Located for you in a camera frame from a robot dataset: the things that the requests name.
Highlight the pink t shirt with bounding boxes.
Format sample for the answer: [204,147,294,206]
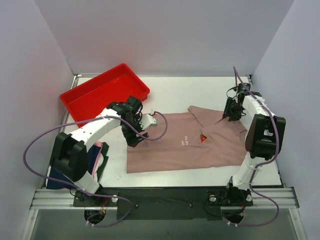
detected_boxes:
[126,105,247,174]

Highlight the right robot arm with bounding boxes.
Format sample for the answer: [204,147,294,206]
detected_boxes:
[222,83,286,205]

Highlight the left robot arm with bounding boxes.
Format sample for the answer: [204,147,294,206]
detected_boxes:
[50,96,149,206]

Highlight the navy folded t shirt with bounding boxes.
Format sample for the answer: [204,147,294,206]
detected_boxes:
[46,144,102,190]

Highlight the red plastic tray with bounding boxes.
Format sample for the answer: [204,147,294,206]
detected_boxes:
[60,63,150,122]

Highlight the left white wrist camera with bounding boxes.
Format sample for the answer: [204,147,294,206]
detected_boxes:
[139,110,158,131]

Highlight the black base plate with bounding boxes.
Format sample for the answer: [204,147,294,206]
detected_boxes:
[73,186,253,223]

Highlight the aluminium front rail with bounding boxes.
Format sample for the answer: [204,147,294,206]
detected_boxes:
[30,188,300,210]

